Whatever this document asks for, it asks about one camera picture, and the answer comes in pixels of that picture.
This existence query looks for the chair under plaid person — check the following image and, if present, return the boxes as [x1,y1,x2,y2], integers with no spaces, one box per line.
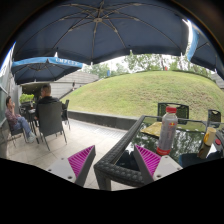
[9,127,26,147]

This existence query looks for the man in black shirt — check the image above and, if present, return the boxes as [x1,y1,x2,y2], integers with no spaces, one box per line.
[35,84,59,120]

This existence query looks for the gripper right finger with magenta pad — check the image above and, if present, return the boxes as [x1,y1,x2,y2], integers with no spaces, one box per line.
[134,145,182,184]

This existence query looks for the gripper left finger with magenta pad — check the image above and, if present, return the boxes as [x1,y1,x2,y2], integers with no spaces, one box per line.
[47,145,96,187]

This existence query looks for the red object at table edge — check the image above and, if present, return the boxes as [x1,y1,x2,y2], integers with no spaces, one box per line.
[215,139,221,145]

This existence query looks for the grey wicker chair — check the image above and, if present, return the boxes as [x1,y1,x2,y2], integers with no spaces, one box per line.
[39,102,65,142]

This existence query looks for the navy umbrella at right edge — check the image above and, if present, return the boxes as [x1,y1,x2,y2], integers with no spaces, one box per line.
[187,24,224,80]

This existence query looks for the yellow and brown bottle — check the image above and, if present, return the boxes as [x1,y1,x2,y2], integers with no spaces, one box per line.
[198,127,216,159]

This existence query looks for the large navy patio umbrella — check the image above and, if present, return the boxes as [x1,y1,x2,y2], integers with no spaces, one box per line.
[13,0,189,64]

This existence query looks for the black wicker glass-top table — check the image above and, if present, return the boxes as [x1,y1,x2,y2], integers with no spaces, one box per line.
[94,116,224,191]

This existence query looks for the clear bottle with red cap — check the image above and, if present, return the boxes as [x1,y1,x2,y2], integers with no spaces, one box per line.
[156,107,178,155]

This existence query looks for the black chair behind table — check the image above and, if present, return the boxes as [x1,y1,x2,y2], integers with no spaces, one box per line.
[157,102,189,124]

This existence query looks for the black chair at right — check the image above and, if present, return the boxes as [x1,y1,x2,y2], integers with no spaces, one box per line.
[207,109,221,128]

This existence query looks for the navy umbrella with white lettering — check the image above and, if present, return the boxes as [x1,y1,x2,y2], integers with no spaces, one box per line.
[11,57,83,84]

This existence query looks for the yellow mat on table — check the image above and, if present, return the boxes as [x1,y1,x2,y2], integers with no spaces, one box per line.
[140,122,162,137]

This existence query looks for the seated person in plaid shirt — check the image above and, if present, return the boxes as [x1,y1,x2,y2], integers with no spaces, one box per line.
[5,96,36,143]

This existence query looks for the dark cafe table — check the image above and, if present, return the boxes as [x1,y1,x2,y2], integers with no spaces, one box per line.
[22,108,36,134]

